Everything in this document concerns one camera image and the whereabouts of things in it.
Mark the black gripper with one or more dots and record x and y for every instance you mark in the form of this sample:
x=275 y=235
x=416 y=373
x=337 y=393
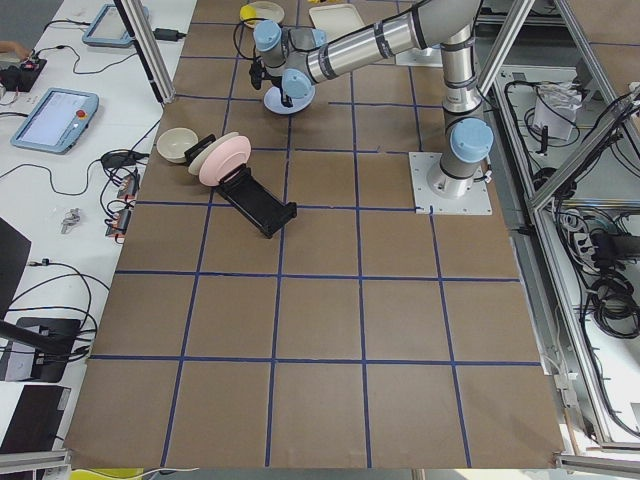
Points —
x=285 y=99

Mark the blue plate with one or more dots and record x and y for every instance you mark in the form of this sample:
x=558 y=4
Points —
x=272 y=101

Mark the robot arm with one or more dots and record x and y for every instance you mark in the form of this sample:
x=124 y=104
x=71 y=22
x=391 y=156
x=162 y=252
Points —
x=294 y=60

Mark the pink plate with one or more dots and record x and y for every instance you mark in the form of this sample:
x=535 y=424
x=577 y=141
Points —
x=227 y=156

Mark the cream round plate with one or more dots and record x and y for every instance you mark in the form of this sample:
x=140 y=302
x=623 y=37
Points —
x=268 y=10

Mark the cream plate in rack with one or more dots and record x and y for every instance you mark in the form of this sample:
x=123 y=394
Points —
x=197 y=154

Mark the cream rectangular tray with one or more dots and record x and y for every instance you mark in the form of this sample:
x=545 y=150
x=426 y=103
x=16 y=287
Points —
x=336 y=17

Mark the yellow lemon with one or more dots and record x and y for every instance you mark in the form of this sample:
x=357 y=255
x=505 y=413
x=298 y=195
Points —
x=248 y=16

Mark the black dish rack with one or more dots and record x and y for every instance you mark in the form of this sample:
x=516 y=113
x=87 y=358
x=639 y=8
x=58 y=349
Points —
x=256 y=203

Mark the cream bowl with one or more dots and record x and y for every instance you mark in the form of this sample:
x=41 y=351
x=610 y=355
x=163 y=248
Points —
x=173 y=143

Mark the black power adapter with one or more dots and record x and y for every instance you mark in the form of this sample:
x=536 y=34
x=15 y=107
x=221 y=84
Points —
x=164 y=34

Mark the far blue teach pendant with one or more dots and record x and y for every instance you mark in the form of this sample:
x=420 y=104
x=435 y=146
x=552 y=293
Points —
x=107 y=29

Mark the blue teach pendant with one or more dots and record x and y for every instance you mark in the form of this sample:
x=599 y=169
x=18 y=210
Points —
x=107 y=29
x=57 y=122

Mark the near blue teach pendant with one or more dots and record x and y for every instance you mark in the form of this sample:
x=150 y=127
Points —
x=57 y=122

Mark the white paper bag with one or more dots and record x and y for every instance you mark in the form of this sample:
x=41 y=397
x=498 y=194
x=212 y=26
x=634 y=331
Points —
x=556 y=109

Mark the black monitor stand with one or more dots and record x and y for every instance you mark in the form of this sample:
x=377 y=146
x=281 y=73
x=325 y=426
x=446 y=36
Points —
x=38 y=349

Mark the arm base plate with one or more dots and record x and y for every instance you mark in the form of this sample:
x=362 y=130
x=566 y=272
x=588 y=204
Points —
x=437 y=194
x=430 y=57

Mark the aluminium frame post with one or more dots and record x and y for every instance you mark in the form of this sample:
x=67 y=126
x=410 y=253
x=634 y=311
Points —
x=138 y=27

